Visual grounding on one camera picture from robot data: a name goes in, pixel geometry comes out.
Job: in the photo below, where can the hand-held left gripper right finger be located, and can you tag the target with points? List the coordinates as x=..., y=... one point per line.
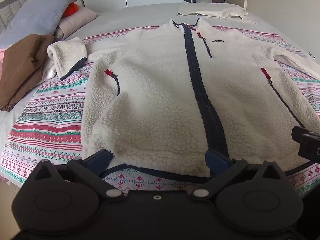
x=214, y=160

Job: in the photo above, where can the brown folded cloth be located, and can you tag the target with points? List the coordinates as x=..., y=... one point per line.
x=22, y=62

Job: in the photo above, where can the pink cloth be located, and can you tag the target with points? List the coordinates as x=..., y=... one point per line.
x=2, y=56

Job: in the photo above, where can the bed with grey sheet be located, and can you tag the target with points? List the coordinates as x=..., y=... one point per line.
x=150, y=15

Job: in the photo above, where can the grey-blue pillow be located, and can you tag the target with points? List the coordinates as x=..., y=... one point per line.
x=37, y=15

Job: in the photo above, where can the patterned knit blanket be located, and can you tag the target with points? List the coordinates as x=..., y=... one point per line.
x=50, y=120

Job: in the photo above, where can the orange plush toy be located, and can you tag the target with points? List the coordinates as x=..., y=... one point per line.
x=70, y=9

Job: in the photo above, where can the cream folded cloth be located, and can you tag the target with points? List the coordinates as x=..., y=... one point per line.
x=207, y=8

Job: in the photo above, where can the beige pillow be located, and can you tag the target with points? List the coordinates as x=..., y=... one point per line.
x=77, y=17

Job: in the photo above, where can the grey quilted headboard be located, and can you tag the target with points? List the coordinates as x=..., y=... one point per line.
x=7, y=12

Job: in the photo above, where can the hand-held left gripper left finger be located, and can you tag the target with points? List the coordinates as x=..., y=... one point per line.
x=99, y=160

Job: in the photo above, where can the white fleece jacket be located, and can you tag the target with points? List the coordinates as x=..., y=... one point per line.
x=155, y=92

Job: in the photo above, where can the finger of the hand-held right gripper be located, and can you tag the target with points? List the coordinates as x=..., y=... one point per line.
x=301, y=132

